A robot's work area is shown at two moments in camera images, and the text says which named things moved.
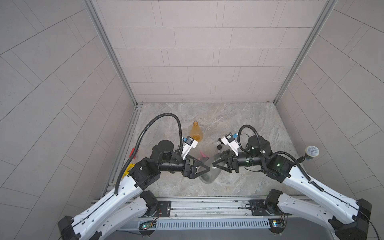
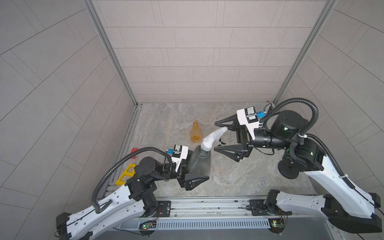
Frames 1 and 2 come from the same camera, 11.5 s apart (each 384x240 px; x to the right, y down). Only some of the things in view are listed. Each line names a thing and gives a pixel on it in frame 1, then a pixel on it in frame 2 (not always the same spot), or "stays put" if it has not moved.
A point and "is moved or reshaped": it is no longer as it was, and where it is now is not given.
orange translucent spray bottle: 195,132 stays put
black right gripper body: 235,164 → 244,136
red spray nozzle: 132,152 stays put
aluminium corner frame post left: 108,42 stays put
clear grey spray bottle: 208,157 is moved or reshaped
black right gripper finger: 228,169 → 235,151
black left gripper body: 185,171 → 180,171
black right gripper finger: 224,155 → 231,122
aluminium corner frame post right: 328,7 stays put
